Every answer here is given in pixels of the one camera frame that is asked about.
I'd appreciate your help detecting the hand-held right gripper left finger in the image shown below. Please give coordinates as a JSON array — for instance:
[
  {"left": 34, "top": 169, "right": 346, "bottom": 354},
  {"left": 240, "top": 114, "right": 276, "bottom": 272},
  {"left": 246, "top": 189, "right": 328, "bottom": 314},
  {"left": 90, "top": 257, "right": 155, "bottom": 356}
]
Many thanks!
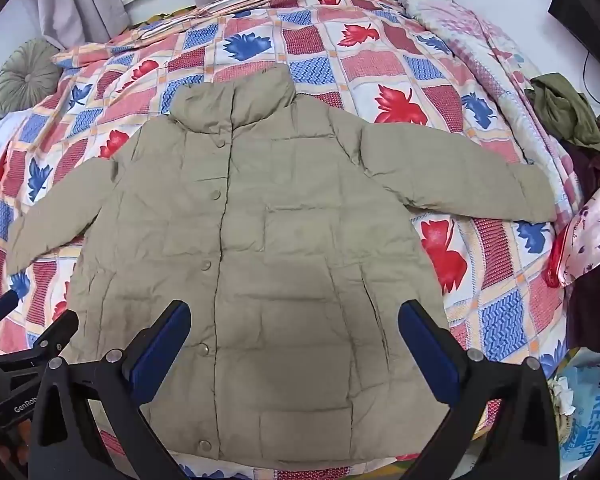
[{"left": 27, "top": 300, "right": 191, "bottom": 480}]

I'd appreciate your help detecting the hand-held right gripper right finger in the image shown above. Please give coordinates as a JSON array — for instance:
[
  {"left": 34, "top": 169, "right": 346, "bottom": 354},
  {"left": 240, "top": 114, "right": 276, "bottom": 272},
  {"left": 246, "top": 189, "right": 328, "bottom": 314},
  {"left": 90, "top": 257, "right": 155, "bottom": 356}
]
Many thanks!
[{"left": 398, "top": 300, "right": 563, "bottom": 480}]

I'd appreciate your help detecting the khaki puffer jacket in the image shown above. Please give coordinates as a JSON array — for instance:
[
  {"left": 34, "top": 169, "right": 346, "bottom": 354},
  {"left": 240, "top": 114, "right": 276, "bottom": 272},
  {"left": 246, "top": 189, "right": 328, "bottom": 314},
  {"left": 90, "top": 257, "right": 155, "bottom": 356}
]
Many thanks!
[{"left": 5, "top": 65, "right": 558, "bottom": 473}]

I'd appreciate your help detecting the dark maroon garment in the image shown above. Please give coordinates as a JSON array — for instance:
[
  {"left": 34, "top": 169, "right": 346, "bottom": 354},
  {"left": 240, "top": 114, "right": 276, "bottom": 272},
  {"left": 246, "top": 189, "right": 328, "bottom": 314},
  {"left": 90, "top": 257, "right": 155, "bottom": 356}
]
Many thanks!
[{"left": 562, "top": 140, "right": 600, "bottom": 363}]

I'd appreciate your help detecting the blue printed bag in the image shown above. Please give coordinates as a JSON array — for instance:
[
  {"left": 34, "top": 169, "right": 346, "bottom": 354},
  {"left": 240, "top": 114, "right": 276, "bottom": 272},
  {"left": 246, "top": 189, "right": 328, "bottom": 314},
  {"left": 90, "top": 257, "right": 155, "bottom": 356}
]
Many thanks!
[{"left": 550, "top": 352, "right": 600, "bottom": 480}]

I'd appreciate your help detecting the pink satin floral cloth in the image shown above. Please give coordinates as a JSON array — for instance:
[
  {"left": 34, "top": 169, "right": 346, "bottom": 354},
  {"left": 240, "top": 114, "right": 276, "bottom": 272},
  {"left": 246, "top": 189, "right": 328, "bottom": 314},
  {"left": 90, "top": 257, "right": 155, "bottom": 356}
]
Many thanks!
[{"left": 545, "top": 172, "right": 600, "bottom": 288}]

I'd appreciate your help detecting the round grey-green cushion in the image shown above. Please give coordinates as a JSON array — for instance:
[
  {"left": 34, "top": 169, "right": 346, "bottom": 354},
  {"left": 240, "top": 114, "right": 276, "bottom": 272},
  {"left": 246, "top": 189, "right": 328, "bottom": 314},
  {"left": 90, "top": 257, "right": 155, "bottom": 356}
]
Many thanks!
[{"left": 0, "top": 37, "right": 63, "bottom": 116}]

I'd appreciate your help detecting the leaf print checked bed sheet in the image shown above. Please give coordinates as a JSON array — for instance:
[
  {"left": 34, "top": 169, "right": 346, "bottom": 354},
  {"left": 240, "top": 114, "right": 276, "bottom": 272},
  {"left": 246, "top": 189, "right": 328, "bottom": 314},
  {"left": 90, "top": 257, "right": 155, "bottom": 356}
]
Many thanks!
[{"left": 0, "top": 0, "right": 586, "bottom": 480}]

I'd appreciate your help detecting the olive green garment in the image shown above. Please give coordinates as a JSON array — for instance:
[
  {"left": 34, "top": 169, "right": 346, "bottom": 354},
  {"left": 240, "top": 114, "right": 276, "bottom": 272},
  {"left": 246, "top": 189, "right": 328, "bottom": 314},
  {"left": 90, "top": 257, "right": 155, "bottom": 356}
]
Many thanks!
[{"left": 525, "top": 74, "right": 600, "bottom": 153}]

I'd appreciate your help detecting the pink floral quilt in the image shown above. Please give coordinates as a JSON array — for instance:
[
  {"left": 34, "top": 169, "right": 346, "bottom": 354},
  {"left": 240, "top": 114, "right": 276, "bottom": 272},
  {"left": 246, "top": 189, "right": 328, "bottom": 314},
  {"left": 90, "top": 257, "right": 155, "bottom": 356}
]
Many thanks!
[{"left": 402, "top": 0, "right": 586, "bottom": 221}]

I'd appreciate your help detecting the grey curtain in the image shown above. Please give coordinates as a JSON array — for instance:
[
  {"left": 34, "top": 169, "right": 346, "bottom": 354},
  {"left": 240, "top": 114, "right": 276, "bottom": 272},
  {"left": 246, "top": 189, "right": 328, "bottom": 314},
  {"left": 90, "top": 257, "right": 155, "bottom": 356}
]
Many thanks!
[{"left": 36, "top": 0, "right": 132, "bottom": 52}]

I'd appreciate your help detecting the black cable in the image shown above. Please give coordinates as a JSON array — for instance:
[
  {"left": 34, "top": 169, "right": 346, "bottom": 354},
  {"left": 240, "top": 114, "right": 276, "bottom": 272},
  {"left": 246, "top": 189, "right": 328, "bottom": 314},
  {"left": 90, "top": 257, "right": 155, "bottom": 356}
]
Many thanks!
[{"left": 581, "top": 50, "right": 600, "bottom": 107}]

